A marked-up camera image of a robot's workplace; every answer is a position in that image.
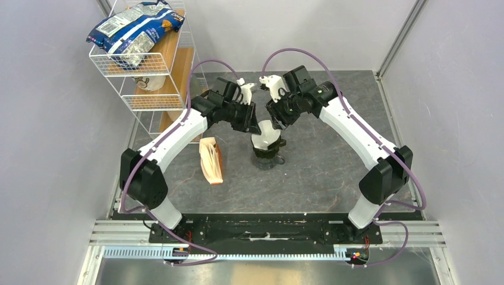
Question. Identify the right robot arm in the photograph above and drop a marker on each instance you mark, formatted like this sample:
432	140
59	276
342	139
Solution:
296	92

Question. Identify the white cable duct strip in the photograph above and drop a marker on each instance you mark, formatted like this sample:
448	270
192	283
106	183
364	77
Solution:
182	253

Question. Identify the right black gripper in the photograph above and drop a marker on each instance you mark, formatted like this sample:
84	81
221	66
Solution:
280	120

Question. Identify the clear glass coffee server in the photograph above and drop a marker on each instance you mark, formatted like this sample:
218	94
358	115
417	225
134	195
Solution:
267	163

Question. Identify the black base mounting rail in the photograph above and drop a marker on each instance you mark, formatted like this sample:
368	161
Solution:
274	233

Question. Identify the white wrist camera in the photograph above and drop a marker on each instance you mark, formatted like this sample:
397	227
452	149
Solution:
246	91
275	85

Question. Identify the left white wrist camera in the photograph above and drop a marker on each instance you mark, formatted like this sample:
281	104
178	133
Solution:
246	91

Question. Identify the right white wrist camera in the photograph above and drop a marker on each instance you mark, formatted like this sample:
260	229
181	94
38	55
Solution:
275	85

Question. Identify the white paper coffee filter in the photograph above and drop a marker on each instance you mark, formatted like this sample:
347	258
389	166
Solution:
268	136

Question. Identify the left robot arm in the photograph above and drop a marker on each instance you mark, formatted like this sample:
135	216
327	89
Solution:
141	174

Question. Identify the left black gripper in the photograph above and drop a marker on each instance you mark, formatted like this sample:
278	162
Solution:
249	123

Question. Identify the white wire wooden shelf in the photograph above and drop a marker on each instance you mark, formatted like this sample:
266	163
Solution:
174	57

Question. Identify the blue snack bag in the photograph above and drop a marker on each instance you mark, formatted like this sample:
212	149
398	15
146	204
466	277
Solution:
132	33

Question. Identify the dark green coffee dripper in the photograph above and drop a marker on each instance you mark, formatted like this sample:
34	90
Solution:
266	150

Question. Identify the aluminium corner frame post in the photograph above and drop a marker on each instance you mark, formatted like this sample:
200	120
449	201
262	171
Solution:
402	35

